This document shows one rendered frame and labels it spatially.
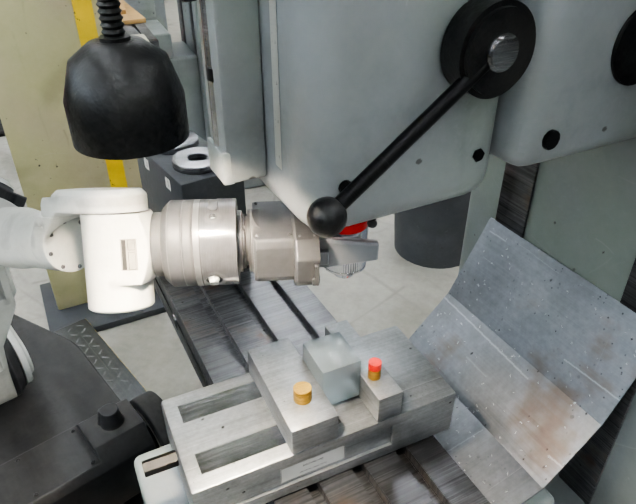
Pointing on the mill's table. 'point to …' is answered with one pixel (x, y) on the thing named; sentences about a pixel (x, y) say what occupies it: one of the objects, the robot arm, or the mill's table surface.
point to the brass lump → (302, 393)
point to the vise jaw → (325, 419)
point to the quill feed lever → (502, 12)
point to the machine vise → (186, 431)
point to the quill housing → (364, 104)
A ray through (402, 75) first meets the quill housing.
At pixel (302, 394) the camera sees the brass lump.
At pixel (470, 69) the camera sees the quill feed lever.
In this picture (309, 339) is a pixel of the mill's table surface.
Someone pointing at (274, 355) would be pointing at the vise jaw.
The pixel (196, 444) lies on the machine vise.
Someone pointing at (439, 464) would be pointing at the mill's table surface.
